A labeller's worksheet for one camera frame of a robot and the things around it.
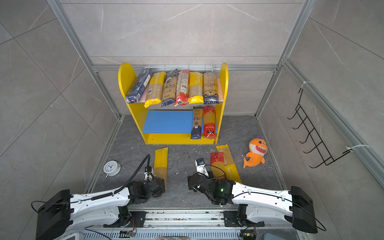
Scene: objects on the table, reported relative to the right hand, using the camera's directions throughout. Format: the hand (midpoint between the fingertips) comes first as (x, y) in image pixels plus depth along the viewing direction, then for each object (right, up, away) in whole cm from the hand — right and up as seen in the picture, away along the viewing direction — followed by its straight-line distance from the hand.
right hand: (194, 175), depth 76 cm
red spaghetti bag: (+9, +26, +14) cm, 31 cm away
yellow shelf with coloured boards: (-17, +27, +21) cm, 38 cm away
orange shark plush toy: (+40, +13, +15) cm, 45 cm away
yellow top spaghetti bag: (-21, +2, +14) cm, 25 cm away
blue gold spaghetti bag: (+2, +33, +21) cm, 39 cm away
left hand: (-21, -6, +8) cm, 23 cm away
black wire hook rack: (+56, +21, -8) cm, 60 cm away
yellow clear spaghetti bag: (+22, -2, +11) cm, 25 cm away
